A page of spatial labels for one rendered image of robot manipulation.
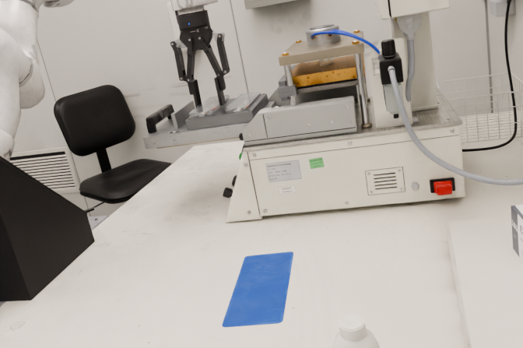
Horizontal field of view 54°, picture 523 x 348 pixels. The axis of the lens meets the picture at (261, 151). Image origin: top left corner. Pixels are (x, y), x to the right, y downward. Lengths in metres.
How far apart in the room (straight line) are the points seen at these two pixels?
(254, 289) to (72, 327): 0.32
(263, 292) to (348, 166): 0.35
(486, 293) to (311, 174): 0.49
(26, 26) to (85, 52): 1.66
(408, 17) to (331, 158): 0.33
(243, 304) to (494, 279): 0.39
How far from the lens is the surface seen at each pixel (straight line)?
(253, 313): 0.88
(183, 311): 0.94
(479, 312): 0.76
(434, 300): 0.86
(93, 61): 3.13
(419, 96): 1.22
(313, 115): 1.11
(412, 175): 1.14
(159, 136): 1.26
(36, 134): 3.48
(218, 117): 1.21
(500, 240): 0.93
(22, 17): 1.51
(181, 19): 1.27
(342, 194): 1.15
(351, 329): 0.57
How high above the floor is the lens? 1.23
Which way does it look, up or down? 16 degrees down
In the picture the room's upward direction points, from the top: 11 degrees counter-clockwise
